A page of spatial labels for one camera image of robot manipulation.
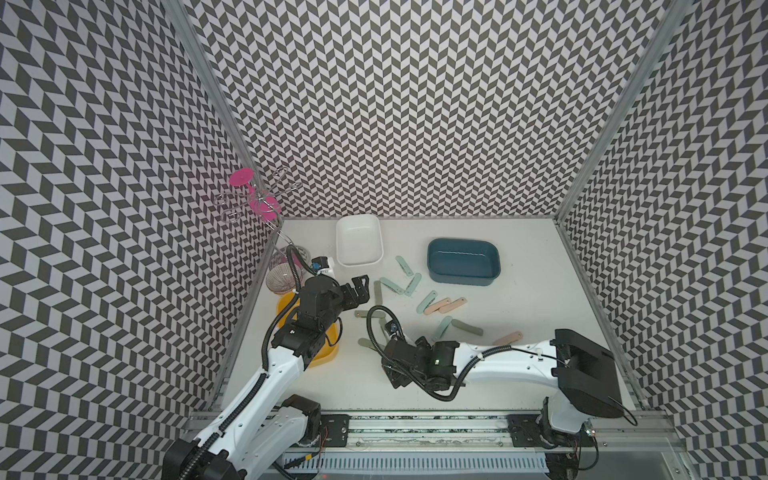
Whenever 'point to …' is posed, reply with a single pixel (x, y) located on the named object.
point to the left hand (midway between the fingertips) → (355, 282)
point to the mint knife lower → (442, 328)
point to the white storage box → (359, 241)
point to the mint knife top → (404, 266)
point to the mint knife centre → (426, 301)
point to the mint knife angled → (413, 284)
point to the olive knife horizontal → (375, 314)
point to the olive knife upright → (378, 293)
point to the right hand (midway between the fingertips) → (404, 361)
